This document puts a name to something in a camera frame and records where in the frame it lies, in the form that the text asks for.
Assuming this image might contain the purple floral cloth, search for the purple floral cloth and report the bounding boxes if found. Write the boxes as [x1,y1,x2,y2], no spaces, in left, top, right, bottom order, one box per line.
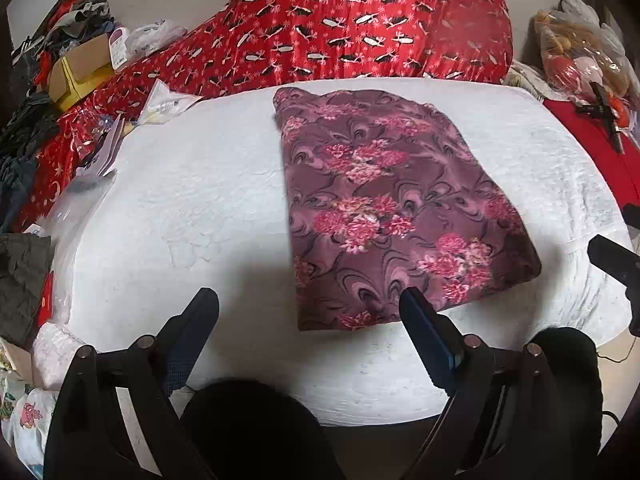
[273,87,541,330]

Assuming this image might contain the pile of dark clothes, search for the pile of dark clothes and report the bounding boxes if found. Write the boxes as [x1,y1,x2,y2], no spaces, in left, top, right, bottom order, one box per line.
[1,0,115,232]

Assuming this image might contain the white printed kids garment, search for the white printed kids garment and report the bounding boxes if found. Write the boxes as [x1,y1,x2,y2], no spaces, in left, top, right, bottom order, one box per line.
[1,370,58,479]

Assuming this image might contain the red cloth at right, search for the red cloth at right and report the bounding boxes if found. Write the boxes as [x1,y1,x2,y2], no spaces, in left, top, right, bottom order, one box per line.
[542,99,639,209]

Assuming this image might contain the black tripod stand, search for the black tripod stand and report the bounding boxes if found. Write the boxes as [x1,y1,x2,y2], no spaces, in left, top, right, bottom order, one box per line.
[577,81,625,155]

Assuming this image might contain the clear plastic bag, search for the clear plastic bag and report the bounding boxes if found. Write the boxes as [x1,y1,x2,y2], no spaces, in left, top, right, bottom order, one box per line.
[42,170,117,324]

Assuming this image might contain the stuffed toys in plastic bag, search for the stuffed toys in plastic bag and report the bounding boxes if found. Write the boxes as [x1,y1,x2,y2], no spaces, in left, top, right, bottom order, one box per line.
[534,0,639,110]

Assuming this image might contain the white quilted mat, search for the white quilted mat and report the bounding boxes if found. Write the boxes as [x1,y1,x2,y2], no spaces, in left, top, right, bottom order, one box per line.
[66,78,630,426]

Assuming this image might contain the white plastic packet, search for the white plastic packet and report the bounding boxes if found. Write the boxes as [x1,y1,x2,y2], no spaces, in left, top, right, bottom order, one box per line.
[136,79,203,126]

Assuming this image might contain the yellow cardboard box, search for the yellow cardboard box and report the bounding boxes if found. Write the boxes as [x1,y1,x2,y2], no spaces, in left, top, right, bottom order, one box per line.
[47,34,114,112]

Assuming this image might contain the red penguin print blanket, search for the red penguin print blanket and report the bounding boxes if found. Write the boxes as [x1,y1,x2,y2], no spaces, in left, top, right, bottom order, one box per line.
[9,0,514,232]

